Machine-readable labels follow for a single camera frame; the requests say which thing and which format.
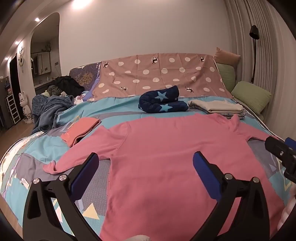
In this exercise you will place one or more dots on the folded coral garment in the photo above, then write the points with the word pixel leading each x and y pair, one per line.
pixel 78 128

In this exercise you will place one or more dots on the pink long-sleeve shirt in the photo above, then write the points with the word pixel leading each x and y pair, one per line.
pixel 161 150

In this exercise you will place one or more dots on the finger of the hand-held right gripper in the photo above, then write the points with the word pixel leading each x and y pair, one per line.
pixel 291 143
pixel 276 148

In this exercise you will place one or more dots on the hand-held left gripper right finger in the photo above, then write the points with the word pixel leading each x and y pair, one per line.
pixel 203 172

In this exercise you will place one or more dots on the small green pillow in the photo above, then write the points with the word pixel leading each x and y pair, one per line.
pixel 226 75

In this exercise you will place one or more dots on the blue-grey blanket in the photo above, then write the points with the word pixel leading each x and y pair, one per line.
pixel 48 109

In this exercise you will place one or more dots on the large green pillow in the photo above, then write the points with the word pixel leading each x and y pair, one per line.
pixel 252 96

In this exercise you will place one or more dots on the black clothes pile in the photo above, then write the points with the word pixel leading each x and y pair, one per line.
pixel 69 85

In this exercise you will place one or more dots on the black floor lamp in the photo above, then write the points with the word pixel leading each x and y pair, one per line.
pixel 253 32

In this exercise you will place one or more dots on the hanging green plant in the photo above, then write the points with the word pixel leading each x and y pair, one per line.
pixel 47 47

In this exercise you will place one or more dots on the dark cabinet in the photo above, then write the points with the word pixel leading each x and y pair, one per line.
pixel 4 104

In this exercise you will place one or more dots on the teal patterned bed cover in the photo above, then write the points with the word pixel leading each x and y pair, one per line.
pixel 46 143

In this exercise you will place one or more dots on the olive green garment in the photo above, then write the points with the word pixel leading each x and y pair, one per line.
pixel 53 90

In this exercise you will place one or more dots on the beige curtain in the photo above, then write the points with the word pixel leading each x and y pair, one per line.
pixel 272 69

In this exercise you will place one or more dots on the wall mirror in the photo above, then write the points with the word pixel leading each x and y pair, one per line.
pixel 41 62

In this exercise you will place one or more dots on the dark blue patterned headboard cushion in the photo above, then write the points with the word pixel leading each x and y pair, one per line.
pixel 85 74

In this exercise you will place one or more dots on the pink polka-dot blanket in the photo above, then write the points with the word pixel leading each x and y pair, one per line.
pixel 161 76

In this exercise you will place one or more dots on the floral white cloth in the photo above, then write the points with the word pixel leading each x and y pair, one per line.
pixel 79 98

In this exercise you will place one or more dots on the person's right hand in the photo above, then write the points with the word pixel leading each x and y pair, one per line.
pixel 286 217

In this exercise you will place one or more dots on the white wall decoration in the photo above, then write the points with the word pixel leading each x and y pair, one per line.
pixel 21 60

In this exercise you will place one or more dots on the white cat figurine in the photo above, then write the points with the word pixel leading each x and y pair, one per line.
pixel 25 106

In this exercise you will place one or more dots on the navy star-print garment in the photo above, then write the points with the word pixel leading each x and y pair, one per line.
pixel 157 102

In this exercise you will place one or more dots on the folded beige garment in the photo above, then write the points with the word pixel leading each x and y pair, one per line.
pixel 212 105

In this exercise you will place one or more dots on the tan pillow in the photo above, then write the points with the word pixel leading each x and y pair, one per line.
pixel 226 56

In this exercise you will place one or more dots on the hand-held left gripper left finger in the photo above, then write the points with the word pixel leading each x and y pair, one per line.
pixel 83 178

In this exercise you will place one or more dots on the white shelf rack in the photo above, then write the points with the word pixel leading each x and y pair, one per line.
pixel 13 109

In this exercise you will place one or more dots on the folded grey patterned garment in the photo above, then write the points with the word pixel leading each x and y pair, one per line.
pixel 236 115

